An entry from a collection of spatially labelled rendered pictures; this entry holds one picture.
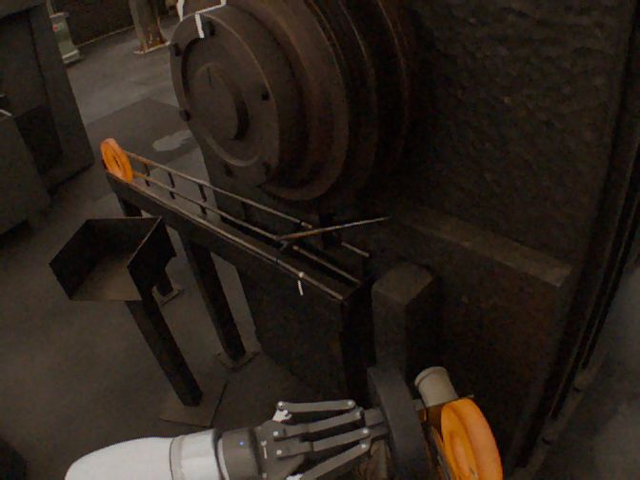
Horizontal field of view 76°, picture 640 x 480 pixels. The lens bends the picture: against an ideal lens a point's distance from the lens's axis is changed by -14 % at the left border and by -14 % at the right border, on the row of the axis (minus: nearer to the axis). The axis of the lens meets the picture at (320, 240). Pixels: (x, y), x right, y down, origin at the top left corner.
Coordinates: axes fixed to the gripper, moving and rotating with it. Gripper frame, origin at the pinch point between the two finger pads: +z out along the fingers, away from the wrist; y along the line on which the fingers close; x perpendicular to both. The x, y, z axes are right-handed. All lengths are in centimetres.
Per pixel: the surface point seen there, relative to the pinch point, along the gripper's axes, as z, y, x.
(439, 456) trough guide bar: 6.5, -1.9, -19.1
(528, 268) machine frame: 26.5, -15.5, 1.2
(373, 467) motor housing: -3.0, -10.3, -33.4
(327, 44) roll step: 4.6, -29.1, 35.2
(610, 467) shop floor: 65, -8, -88
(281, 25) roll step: 0, -33, 38
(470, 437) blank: 9.0, 2.4, -7.0
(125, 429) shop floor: -81, -68, -81
